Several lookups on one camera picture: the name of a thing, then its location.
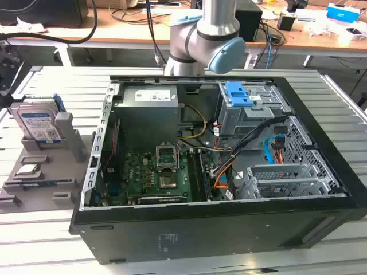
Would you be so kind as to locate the small black box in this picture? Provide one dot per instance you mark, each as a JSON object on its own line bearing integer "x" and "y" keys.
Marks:
{"x": 285, "y": 22}

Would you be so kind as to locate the grey power supply unit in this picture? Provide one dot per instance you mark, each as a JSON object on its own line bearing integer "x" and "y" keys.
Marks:
{"x": 146, "y": 120}

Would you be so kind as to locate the hard disk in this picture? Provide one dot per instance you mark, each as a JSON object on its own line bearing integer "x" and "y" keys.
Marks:
{"x": 37, "y": 120}

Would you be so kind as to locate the blue cardboard box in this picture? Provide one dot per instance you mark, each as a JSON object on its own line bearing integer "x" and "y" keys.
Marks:
{"x": 342, "y": 11}

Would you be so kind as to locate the grey parts rack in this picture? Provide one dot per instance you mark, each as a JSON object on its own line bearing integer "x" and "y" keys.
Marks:
{"x": 37, "y": 197}

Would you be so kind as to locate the large black case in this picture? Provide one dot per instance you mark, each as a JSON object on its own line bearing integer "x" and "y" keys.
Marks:
{"x": 43, "y": 11}

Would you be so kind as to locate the metal disk bay cage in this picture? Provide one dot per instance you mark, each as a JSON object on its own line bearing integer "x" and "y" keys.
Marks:
{"x": 232, "y": 120}

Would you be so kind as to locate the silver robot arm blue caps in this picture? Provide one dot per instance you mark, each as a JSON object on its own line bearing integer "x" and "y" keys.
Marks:
{"x": 218, "y": 20}

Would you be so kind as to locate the CPU socket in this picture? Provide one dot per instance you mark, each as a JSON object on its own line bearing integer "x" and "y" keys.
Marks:
{"x": 167, "y": 156}

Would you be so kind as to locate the silver CPU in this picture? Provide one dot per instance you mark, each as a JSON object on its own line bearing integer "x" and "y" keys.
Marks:
{"x": 27, "y": 169}

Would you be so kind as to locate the black graphics card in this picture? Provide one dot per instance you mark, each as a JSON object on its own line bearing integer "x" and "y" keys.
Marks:
{"x": 160, "y": 199}

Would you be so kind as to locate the dark RAM stick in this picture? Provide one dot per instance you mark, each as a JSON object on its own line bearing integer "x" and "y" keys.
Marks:
{"x": 37, "y": 182}

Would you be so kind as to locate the blue plastic bay bracket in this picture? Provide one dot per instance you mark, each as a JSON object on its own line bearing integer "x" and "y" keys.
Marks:
{"x": 236, "y": 94}

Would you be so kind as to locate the black PC case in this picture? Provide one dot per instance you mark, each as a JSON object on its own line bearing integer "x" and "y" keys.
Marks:
{"x": 200, "y": 235}

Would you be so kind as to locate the black speaker box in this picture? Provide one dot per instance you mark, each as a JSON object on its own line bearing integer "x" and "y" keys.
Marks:
{"x": 248, "y": 20}

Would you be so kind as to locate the green motherboard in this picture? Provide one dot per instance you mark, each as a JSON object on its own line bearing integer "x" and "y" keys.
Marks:
{"x": 137, "y": 174}

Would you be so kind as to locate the black RAM slot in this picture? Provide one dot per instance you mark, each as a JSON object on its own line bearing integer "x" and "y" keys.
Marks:
{"x": 195, "y": 174}
{"x": 205, "y": 174}

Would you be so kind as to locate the wooden desk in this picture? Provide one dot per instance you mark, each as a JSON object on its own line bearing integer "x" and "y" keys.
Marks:
{"x": 129, "y": 31}

